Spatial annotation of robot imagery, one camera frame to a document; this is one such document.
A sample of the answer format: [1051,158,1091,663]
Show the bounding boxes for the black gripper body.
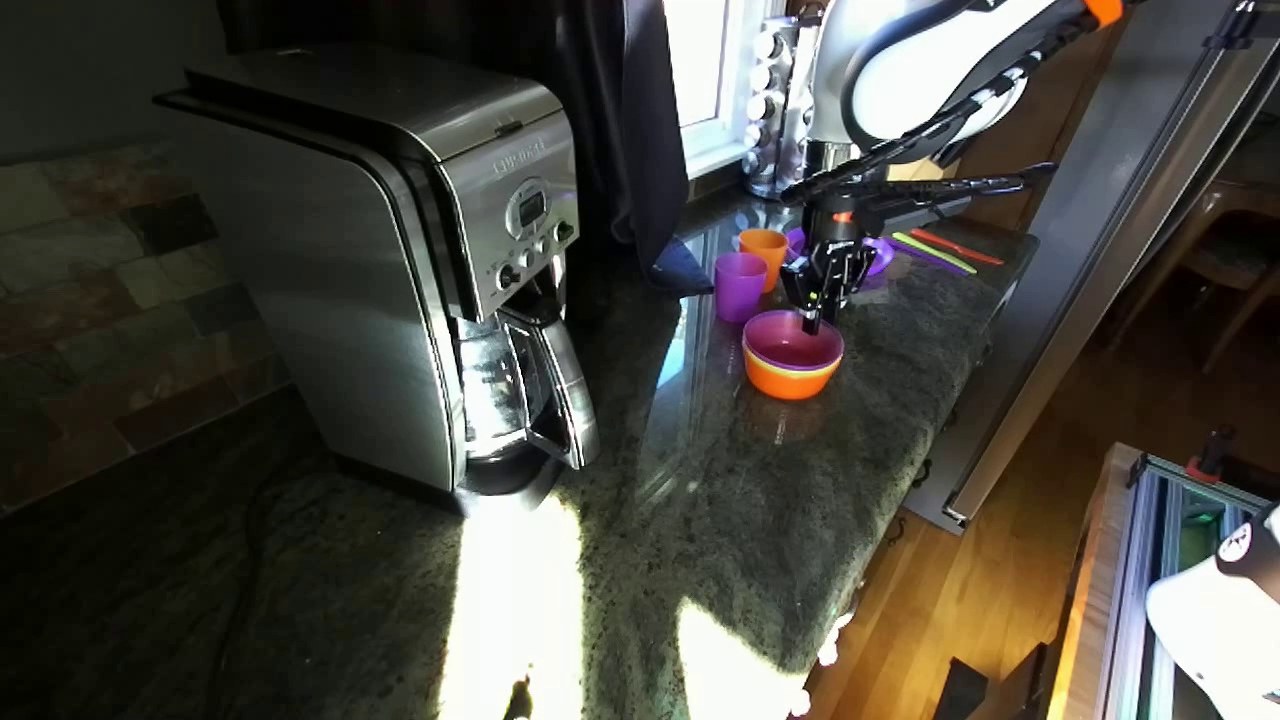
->
[798,190,877,288]

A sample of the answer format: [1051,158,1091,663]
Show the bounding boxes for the purple plastic cup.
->
[714,252,775,331]

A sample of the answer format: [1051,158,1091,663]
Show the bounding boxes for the orange plastic bowl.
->
[738,310,847,404]

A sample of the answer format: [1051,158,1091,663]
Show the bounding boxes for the green plastic utensil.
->
[889,227,984,280]

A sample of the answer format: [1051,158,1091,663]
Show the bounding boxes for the orange plastic utensil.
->
[907,223,1009,272]

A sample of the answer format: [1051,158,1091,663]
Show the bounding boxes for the metal spice rack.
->
[739,13,821,206]

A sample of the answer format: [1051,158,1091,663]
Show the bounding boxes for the grey metal appliance panel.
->
[907,0,1280,536]

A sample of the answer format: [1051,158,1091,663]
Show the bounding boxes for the glass coffee carafe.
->
[456,284,604,501]

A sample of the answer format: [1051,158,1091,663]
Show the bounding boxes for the wooden chair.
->
[1174,176,1280,379]

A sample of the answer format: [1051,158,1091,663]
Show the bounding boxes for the stainless steel coffee maker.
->
[154,43,604,521]

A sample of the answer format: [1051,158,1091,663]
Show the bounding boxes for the white rounded object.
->
[1143,506,1280,720]

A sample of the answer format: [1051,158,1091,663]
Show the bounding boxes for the window with white frame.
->
[659,0,781,186]

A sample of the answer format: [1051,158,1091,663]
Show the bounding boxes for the metal frame cart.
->
[1046,442,1280,720]

